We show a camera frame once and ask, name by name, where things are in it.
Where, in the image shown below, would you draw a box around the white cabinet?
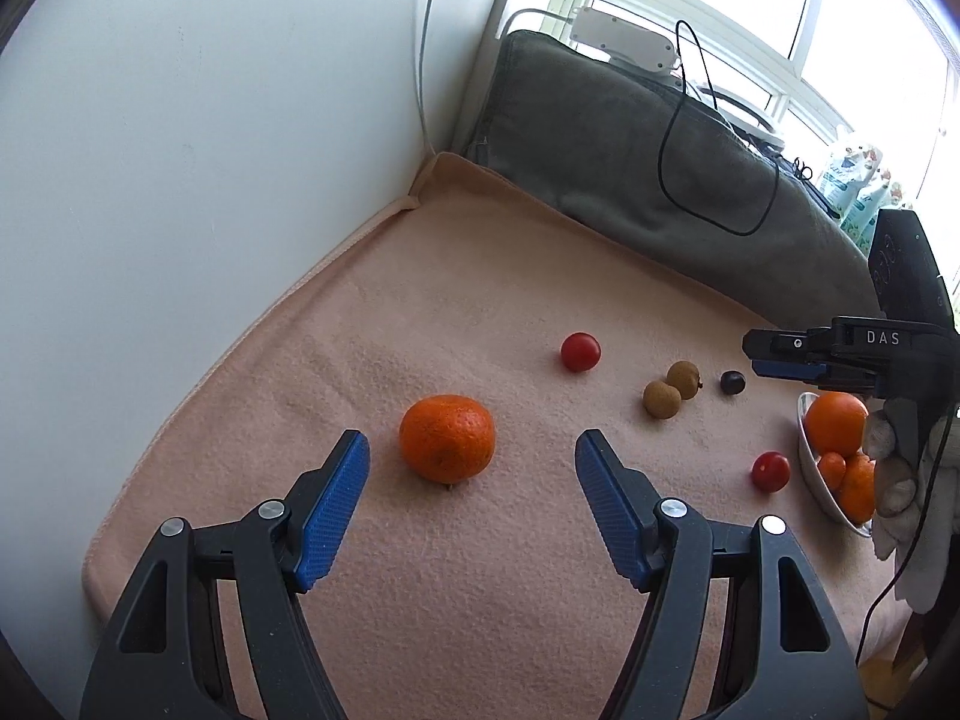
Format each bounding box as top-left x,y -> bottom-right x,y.
0,0 -> 526,691

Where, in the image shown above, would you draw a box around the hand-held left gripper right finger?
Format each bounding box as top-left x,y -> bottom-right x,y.
574,429 -> 871,720

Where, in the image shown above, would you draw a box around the smooth large orange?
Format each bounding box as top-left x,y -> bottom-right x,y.
804,392 -> 870,457

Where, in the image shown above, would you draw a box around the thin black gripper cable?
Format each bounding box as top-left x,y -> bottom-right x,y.
855,416 -> 947,665

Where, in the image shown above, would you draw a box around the white power strip cable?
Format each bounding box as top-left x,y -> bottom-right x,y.
499,7 -> 580,40

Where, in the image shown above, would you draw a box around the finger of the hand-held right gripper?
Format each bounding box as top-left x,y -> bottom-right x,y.
742,327 -> 831,362
750,360 -> 827,391

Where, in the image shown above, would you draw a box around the bumpy large orange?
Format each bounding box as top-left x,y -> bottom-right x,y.
399,394 -> 497,488

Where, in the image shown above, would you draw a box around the white ring light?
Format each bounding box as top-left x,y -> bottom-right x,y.
697,86 -> 788,145

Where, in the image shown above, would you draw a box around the red cherry tomato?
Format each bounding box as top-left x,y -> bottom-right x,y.
561,332 -> 602,373
752,451 -> 792,494

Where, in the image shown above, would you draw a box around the white power strip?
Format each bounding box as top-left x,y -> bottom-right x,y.
571,7 -> 679,77

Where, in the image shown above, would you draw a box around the black looped cable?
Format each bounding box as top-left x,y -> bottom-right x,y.
658,19 -> 781,236

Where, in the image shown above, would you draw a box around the thin white cable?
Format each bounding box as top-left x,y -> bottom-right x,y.
418,0 -> 455,155

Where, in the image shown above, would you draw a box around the brown longan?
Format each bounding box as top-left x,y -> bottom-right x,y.
666,361 -> 704,398
643,380 -> 682,418

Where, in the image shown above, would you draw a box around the grey cushion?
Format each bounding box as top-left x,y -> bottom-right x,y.
465,30 -> 887,316

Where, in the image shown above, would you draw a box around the tangled black cables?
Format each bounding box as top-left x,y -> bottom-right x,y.
771,152 -> 842,220

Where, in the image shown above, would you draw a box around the floral white bowl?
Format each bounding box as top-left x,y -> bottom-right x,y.
796,391 -> 878,538

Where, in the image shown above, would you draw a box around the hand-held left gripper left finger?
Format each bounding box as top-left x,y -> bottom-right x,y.
79,429 -> 372,720

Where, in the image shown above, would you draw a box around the pink blanket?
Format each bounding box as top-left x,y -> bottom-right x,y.
81,151 -> 923,720

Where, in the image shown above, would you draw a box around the person's right hand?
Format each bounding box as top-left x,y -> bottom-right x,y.
862,397 -> 951,605

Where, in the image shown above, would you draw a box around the white window frame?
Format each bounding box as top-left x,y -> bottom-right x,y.
517,0 -> 960,241

